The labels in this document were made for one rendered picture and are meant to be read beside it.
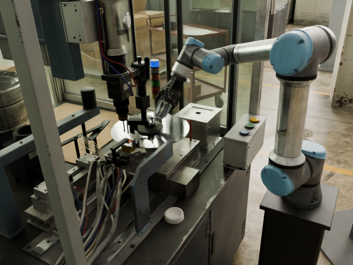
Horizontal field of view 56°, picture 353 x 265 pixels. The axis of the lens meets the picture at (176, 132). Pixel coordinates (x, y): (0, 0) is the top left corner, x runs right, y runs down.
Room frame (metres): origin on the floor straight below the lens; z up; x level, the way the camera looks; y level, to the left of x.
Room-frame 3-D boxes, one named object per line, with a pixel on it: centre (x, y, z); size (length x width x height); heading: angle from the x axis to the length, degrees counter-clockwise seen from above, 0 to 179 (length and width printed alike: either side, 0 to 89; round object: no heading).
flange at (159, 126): (1.24, 0.11, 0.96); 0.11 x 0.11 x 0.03
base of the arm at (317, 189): (1.01, -0.47, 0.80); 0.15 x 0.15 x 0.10
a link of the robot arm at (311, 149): (1.01, -0.47, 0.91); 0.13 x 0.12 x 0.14; 128
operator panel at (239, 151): (1.34, -0.32, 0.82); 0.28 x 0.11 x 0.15; 150
